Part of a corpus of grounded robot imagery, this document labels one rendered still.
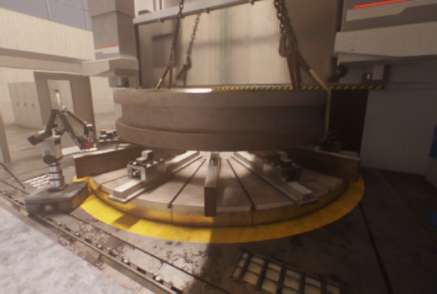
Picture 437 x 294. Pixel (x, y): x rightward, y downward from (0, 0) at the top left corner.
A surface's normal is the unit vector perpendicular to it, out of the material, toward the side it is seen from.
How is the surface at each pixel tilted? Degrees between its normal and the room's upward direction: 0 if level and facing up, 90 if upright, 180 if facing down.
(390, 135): 90
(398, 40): 90
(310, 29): 90
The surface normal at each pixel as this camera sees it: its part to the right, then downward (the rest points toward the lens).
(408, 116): -0.45, 0.17
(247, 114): 0.17, 0.18
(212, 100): -0.06, 0.18
